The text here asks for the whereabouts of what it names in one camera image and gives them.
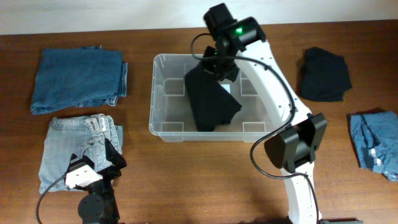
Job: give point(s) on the clear plastic storage bin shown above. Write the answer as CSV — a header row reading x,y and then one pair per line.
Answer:
x,y
171,116

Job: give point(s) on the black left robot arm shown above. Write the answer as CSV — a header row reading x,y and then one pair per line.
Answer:
x,y
99,206

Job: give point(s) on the light blue folded jeans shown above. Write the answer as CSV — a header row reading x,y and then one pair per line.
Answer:
x,y
82,136

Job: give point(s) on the white label in bin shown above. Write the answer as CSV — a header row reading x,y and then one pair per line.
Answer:
x,y
226,87

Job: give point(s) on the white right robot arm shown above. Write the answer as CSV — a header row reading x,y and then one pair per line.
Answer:
x,y
291,146

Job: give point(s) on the dark blue folded jeans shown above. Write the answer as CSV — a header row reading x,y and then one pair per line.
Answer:
x,y
80,77

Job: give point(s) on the black garment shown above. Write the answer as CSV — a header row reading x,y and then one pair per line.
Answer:
x,y
325,76
211,104

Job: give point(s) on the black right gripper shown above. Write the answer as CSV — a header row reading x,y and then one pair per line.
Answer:
x,y
208,65

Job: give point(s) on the medium blue denim shorts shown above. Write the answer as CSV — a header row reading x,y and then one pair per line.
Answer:
x,y
375,141

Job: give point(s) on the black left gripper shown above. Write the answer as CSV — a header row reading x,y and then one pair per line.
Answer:
x,y
104,169

